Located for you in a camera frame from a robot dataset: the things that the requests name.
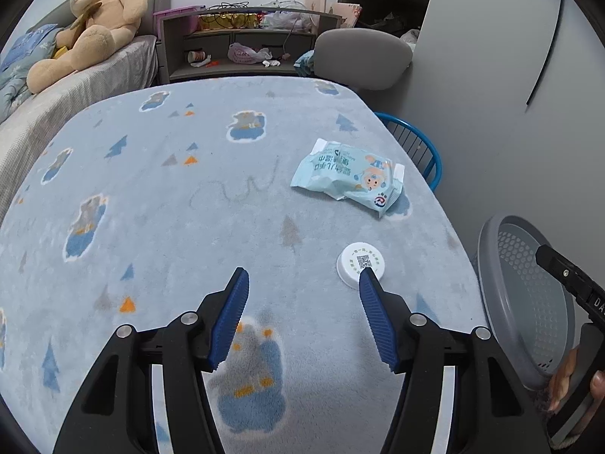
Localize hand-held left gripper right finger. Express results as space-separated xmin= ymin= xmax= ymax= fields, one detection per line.
xmin=358 ymin=269 xmax=554 ymax=454

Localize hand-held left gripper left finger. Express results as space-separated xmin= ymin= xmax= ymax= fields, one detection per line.
xmin=53 ymin=267 xmax=250 ymax=454

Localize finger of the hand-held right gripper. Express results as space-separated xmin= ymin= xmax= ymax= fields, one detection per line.
xmin=535 ymin=244 xmax=581 ymax=294

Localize grey perforated basket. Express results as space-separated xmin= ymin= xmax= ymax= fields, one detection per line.
xmin=477 ymin=215 xmax=599 ymax=391

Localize white round cap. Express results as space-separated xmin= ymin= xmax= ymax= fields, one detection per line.
xmin=337 ymin=242 xmax=385 ymax=289

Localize light blue wipes packet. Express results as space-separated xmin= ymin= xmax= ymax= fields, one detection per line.
xmin=289 ymin=138 xmax=406 ymax=219

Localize person's right hand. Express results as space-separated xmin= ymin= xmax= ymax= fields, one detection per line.
xmin=548 ymin=346 xmax=605 ymax=412

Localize printed blue blanket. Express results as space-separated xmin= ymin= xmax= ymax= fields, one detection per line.
xmin=0 ymin=77 xmax=487 ymax=454

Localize white wardrobe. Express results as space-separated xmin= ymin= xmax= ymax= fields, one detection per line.
xmin=338 ymin=0 xmax=563 ymax=105

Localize grey chair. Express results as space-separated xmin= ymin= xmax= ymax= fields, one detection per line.
xmin=314 ymin=28 xmax=413 ymax=92

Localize pink plastic bag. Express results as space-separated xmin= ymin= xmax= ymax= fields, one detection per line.
xmin=228 ymin=42 xmax=272 ymax=64

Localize teal cloth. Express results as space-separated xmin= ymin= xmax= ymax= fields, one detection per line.
xmin=294 ymin=50 xmax=316 ymax=76

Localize grey shelf unit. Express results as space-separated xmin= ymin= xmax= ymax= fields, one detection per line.
xmin=157 ymin=7 xmax=342 ymax=87

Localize grey bed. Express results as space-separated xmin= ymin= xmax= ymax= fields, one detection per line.
xmin=0 ymin=35 xmax=159 ymax=213

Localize gold packets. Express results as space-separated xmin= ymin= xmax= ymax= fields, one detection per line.
xmin=199 ymin=12 xmax=261 ymax=31

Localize white plastic bags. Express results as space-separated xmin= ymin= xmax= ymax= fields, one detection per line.
xmin=262 ymin=9 xmax=317 ymax=34

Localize pink storage box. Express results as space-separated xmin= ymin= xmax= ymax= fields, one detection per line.
xmin=154 ymin=5 xmax=204 ymax=39

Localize pink patterned box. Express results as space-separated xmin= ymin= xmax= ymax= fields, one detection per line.
xmin=331 ymin=2 xmax=362 ymax=26

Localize grey padded headboard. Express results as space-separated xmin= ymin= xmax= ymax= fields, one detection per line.
xmin=33 ymin=0 xmax=173 ymax=39

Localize tan teddy bear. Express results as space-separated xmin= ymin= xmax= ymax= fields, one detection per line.
xmin=26 ymin=0 xmax=148 ymax=94

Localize blue printed quilt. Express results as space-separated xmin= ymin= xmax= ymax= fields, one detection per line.
xmin=0 ymin=23 xmax=71 ymax=121

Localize blue wire chair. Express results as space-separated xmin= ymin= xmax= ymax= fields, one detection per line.
xmin=373 ymin=112 xmax=442 ymax=192

